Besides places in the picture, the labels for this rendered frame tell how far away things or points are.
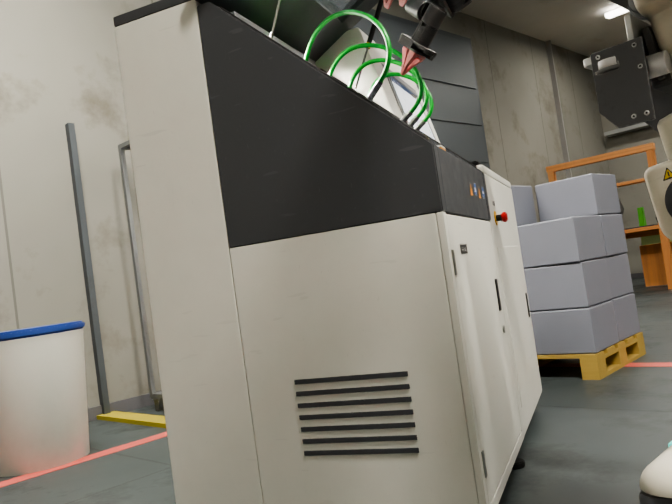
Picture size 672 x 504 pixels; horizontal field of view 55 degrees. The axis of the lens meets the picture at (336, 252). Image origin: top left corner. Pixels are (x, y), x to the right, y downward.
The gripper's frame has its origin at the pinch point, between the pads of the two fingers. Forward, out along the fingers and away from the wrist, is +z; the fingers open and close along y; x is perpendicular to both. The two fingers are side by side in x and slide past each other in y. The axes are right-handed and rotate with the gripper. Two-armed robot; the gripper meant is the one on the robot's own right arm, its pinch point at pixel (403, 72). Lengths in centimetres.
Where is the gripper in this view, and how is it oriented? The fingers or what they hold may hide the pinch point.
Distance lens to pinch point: 194.5
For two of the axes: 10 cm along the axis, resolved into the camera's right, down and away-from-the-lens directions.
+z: -4.6, 8.0, 3.9
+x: -6.0, 0.4, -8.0
